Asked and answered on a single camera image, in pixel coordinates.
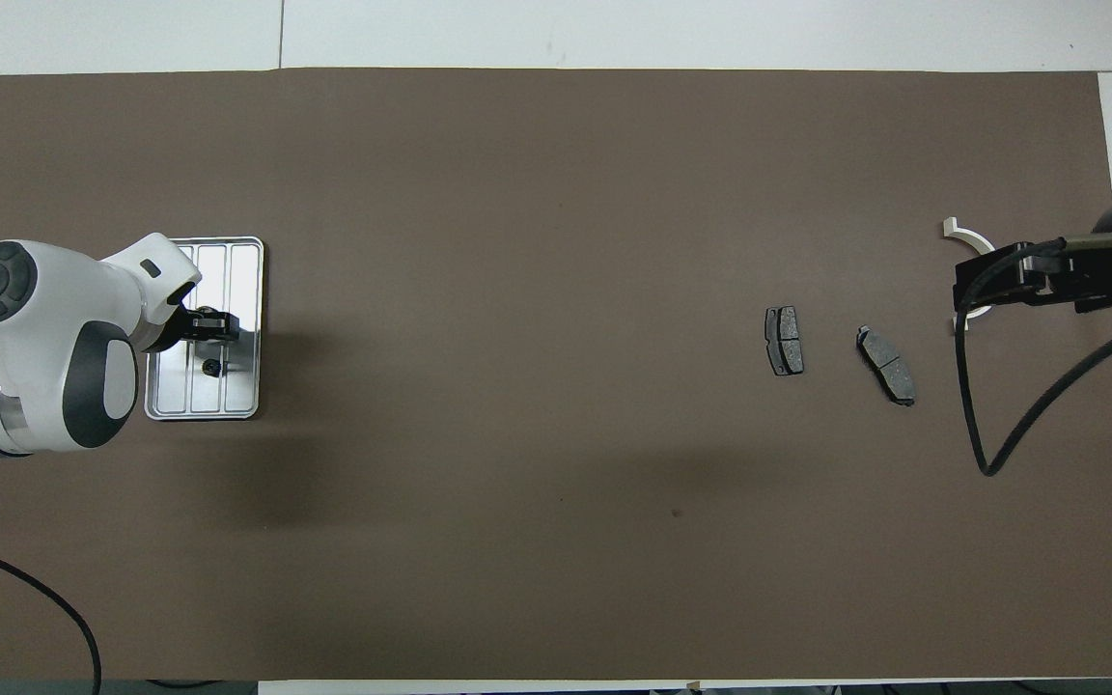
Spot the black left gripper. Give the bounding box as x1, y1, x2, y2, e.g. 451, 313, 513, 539
158, 304, 240, 353

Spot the silver metal tray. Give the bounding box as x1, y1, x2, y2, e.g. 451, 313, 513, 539
144, 236, 265, 422

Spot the curved dark brake pad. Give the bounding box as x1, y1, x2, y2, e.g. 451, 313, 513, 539
855, 326, 917, 407

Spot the rectangular dark brake pad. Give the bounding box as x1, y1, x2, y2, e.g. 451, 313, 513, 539
764, 306, 805, 377

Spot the brown table mat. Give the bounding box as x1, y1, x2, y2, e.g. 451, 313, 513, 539
0, 68, 1112, 681

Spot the white curved plastic bracket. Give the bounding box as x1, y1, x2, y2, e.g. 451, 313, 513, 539
942, 217, 1001, 335

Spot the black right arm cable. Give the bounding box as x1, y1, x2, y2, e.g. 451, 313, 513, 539
952, 232, 1112, 478

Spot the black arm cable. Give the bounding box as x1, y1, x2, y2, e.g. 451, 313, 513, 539
0, 537, 100, 695
952, 232, 1112, 478

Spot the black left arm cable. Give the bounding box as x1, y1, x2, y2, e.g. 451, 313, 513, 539
0, 537, 100, 695

